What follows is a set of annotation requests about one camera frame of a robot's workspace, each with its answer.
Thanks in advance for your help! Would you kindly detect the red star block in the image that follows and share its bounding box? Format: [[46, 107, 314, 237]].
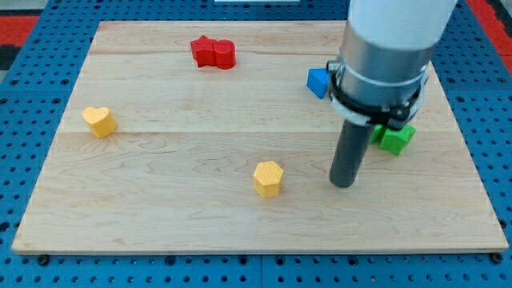
[[190, 35, 217, 68]]

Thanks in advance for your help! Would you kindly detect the green block behind pusher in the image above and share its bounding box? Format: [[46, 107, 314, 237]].
[[370, 125, 386, 144]]

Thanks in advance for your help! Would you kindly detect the yellow heart block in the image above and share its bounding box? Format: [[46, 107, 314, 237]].
[[82, 107, 118, 138]]

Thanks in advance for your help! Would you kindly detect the blue block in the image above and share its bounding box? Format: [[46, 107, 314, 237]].
[[306, 68, 330, 99]]

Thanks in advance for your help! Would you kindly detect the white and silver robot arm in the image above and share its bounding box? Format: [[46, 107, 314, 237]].
[[326, 0, 457, 130]]

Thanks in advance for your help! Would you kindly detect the yellow hexagon block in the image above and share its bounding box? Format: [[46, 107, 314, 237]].
[[253, 161, 284, 198]]

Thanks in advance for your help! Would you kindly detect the green star block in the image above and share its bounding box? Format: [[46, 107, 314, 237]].
[[378, 125, 417, 156]]

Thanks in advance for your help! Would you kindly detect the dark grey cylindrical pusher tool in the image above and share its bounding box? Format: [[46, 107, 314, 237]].
[[329, 121, 374, 188]]

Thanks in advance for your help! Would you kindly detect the red cylinder block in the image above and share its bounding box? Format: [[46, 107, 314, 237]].
[[213, 39, 236, 70]]

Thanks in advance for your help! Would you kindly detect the wooden board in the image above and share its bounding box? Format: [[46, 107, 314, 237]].
[[12, 21, 509, 255]]

